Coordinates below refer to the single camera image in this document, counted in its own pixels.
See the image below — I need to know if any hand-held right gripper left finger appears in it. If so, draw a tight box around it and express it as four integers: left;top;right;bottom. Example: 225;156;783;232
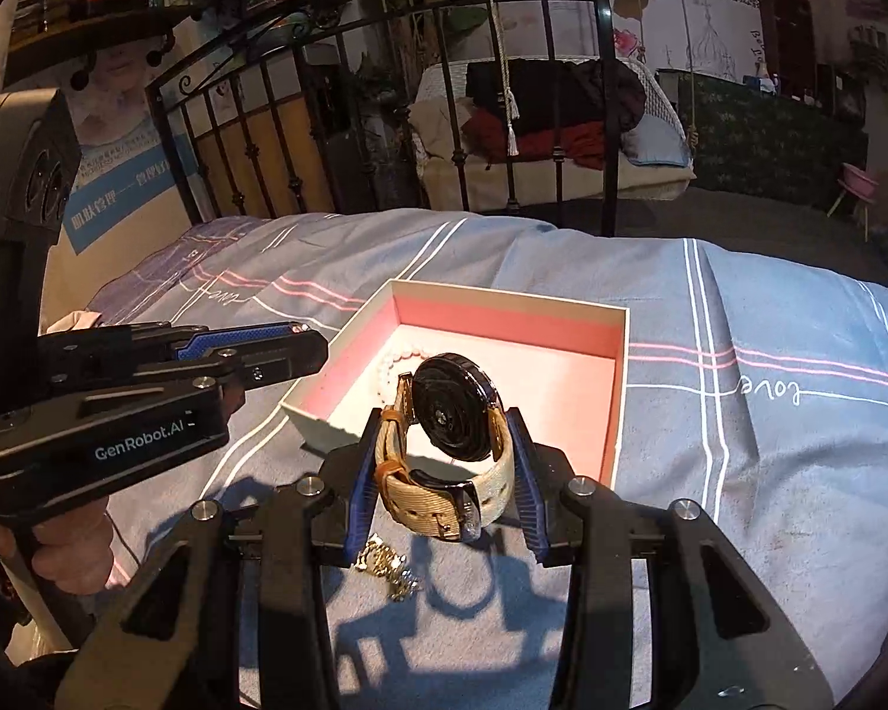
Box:
55;406;386;710

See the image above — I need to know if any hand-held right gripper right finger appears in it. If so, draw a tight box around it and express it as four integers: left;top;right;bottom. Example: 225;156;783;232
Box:
503;406;837;710

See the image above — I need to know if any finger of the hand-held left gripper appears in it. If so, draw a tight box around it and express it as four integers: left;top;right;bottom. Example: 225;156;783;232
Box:
78;331;330;422
37;321;313;371

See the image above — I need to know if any white box with pink inside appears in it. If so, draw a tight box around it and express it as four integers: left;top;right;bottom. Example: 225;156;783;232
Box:
279;279;630;493

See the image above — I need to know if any black watch with beige strap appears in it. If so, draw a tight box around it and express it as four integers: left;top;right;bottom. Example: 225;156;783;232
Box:
374;351;517;543

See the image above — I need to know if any person's left hand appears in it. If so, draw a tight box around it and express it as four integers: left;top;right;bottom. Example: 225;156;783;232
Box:
0;492;130;600

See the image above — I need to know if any blue plaid blanket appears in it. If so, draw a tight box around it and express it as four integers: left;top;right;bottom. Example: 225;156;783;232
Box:
40;211;888;710

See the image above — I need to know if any light blue cushion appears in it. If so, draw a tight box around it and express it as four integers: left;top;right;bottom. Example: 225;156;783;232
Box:
623;112;695;168

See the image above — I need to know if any dark clothes pile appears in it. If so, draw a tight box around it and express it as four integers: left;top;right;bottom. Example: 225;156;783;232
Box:
462;57;648;171

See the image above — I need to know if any white wicker chair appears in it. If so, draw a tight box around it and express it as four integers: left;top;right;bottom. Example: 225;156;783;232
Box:
407;55;700;214

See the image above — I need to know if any green patterned table cloth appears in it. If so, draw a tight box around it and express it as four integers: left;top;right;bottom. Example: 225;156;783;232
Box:
655;68;873;202

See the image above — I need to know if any pink stool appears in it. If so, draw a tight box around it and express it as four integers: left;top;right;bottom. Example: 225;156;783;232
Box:
827;161;887;242

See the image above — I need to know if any red booth cabinet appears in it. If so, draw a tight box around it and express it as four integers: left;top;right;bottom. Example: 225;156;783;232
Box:
752;0;819;88

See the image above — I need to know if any gold metal bracelet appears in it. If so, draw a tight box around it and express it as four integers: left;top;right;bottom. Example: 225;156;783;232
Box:
353;536;423;602

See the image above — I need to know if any white pearl bracelet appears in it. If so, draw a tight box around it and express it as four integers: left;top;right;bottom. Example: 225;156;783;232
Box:
374;347;436;399

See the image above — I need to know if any blue wall poster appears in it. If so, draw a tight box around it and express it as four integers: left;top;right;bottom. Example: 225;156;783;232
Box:
59;33;202;253

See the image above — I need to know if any dark wall shelf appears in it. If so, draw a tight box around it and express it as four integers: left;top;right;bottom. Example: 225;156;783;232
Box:
6;0;215;79

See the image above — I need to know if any white rope with tassel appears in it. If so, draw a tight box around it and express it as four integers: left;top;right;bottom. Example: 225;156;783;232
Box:
480;0;523;158

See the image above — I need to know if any black metal bed frame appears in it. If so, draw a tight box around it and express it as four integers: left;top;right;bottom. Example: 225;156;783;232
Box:
144;0;624;238

